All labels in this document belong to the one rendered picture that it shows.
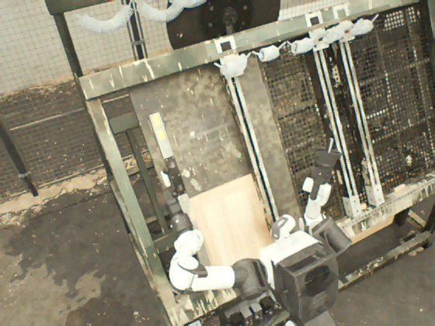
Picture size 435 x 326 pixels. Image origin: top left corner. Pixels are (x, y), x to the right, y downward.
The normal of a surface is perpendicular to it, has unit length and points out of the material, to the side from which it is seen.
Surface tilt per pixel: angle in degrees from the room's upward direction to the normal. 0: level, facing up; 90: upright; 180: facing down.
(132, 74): 60
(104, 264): 0
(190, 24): 90
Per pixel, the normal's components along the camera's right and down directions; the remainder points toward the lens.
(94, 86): 0.36, 0.10
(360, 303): -0.07, -0.75
